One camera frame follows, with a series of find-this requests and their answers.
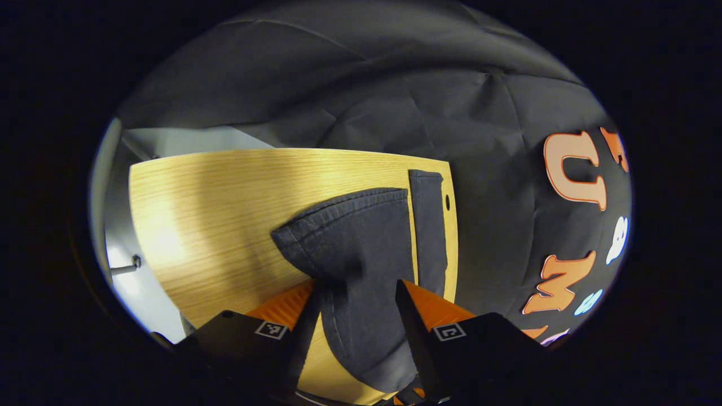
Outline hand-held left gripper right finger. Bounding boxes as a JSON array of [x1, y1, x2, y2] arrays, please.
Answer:
[[395, 279, 552, 403]]

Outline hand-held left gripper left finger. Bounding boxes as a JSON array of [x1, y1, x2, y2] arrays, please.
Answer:
[[174, 279, 323, 396]]

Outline dark blue jeans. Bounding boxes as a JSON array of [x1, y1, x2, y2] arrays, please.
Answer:
[[271, 169, 450, 395]]

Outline grey metal rod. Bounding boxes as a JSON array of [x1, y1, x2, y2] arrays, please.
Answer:
[[109, 255, 143, 277]]

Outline black backdrop cloth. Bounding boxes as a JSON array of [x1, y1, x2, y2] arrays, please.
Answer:
[[116, 0, 632, 347]]

